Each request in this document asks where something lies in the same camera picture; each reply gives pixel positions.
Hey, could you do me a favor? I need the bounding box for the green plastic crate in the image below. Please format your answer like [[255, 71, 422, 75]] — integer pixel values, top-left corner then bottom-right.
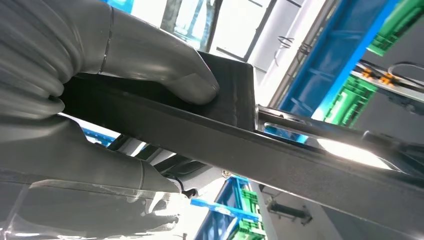
[[366, 0, 424, 57], [228, 188, 268, 240], [322, 75, 379, 128]]

